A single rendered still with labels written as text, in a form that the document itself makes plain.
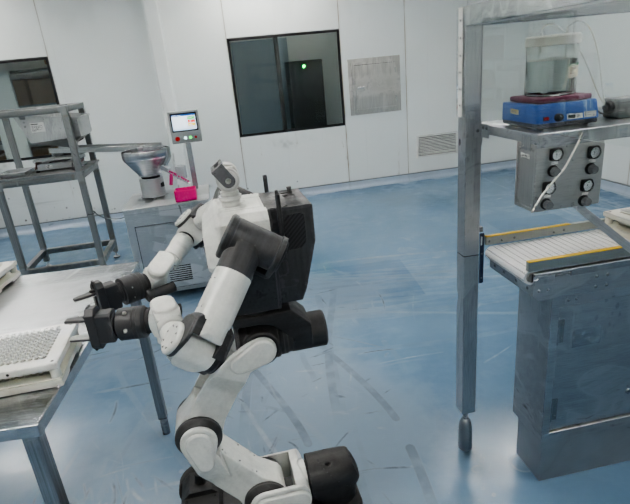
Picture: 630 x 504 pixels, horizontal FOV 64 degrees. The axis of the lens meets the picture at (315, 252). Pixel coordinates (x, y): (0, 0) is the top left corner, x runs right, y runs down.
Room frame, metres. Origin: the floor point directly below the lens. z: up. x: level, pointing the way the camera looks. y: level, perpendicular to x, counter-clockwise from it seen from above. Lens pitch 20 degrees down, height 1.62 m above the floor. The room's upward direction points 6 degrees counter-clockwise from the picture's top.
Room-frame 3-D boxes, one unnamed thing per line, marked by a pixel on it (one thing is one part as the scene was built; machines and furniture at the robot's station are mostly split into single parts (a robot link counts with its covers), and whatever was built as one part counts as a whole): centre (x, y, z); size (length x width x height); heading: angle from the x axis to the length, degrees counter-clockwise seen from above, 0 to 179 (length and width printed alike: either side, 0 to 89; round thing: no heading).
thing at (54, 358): (1.26, 0.84, 0.95); 0.25 x 0.24 x 0.02; 10
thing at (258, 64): (6.68, 0.13, 1.43); 1.38 x 0.01 x 1.16; 99
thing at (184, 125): (4.10, 0.92, 1.07); 0.23 x 0.10 x 0.62; 99
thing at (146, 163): (3.97, 1.16, 0.95); 0.49 x 0.36 x 0.37; 99
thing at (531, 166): (1.50, -0.76, 1.25); 0.22 x 0.11 x 0.20; 99
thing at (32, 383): (1.26, 0.84, 0.90); 0.24 x 0.24 x 0.02; 10
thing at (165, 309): (1.20, 0.40, 1.03); 0.13 x 0.07 x 0.09; 24
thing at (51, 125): (4.33, 1.94, 0.75); 1.43 x 1.06 x 1.50; 99
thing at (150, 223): (3.92, 1.10, 0.38); 0.63 x 0.57 x 0.76; 99
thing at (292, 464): (1.37, 0.21, 0.28); 0.21 x 0.20 x 0.13; 100
